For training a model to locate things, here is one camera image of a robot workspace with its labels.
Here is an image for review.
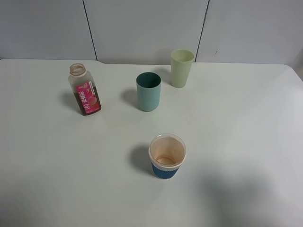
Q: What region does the drink bottle with pink label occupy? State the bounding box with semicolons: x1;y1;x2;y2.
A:
68;63;101;116

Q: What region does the teal blue plastic cup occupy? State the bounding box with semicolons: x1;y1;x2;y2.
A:
136;72;161;112

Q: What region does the clear cup with blue sleeve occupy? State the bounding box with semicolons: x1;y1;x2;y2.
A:
148;133;187;179

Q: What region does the pale green plastic cup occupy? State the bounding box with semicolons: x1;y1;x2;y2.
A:
171;50;195;88

